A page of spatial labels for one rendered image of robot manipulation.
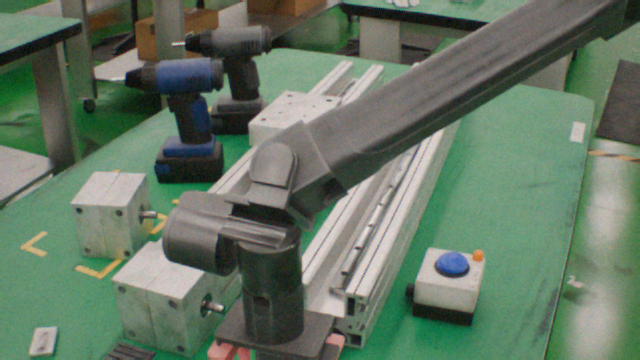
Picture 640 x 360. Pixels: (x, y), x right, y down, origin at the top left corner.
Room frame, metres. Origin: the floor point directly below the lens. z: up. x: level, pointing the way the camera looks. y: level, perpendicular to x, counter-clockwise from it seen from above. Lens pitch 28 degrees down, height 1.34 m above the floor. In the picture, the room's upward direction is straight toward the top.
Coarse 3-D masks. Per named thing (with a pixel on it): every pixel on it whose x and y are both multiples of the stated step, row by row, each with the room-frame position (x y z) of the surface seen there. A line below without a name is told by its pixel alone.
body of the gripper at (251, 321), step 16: (240, 304) 0.52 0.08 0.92; (256, 304) 0.46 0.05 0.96; (272, 304) 0.45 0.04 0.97; (288, 304) 0.46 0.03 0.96; (224, 320) 0.49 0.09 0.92; (240, 320) 0.49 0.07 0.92; (256, 320) 0.46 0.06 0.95; (272, 320) 0.45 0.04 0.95; (288, 320) 0.46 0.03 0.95; (304, 320) 0.49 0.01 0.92; (320, 320) 0.49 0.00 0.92; (224, 336) 0.47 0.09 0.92; (240, 336) 0.47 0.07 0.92; (256, 336) 0.46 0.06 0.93; (272, 336) 0.45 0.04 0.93; (288, 336) 0.46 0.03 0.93; (304, 336) 0.47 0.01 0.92; (320, 336) 0.47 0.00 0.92; (272, 352) 0.45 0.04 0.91; (288, 352) 0.44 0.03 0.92; (304, 352) 0.44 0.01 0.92; (320, 352) 0.45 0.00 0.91
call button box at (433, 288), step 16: (432, 256) 0.71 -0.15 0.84; (432, 272) 0.67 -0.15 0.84; (464, 272) 0.67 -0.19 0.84; (480, 272) 0.67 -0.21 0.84; (416, 288) 0.66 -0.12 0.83; (432, 288) 0.65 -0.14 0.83; (448, 288) 0.64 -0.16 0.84; (464, 288) 0.64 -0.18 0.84; (480, 288) 0.70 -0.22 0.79; (416, 304) 0.66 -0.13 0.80; (432, 304) 0.65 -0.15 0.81; (448, 304) 0.64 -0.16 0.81; (464, 304) 0.64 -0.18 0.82; (448, 320) 0.64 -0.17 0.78; (464, 320) 0.63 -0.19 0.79
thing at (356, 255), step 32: (448, 128) 1.12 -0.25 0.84; (416, 160) 0.94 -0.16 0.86; (352, 192) 0.84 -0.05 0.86; (384, 192) 0.89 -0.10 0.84; (416, 192) 0.84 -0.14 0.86; (352, 224) 0.79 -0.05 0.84; (384, 224) 0.75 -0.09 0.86; (416, 224) 0.86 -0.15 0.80; (320, 256) 0.68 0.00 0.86; (352, 256) 0.72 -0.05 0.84; (384, 256) 0.68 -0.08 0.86; (320, 288) 0.66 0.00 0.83; (352, 288) 0.61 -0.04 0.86; (384, 288) 0.68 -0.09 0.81; (352, 320) 0.60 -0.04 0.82
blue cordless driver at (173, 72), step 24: (144, 72) 1.04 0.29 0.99; (168, 72) 1.03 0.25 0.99; (192, 72) 1.03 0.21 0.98; (216, 72) 1.04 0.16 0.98; (168, 96) 1.06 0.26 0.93; (192, 96) 1.05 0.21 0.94; (192, 120) 1.04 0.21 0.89; (168, 144) 1.04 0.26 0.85; (192, 144) 1.04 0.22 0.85; (216, 144) 1.08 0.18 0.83; (168, 168) 1.02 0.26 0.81; (192, 168) 1.02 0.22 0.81; (216, 168) 1.02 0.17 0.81
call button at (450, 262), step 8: (440, 256) 0.69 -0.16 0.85; (448, 256) 0.69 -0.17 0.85; (456, 256) 0.69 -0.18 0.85; (464, 256) 0.69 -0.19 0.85; (440, 264) 0.67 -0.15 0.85; (448, 264) 0.67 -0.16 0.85; (456, 264) 0.67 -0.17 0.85; (464, 264) 0.67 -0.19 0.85; (448, 272) 0.66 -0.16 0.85; (456, 272) 0.66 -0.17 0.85
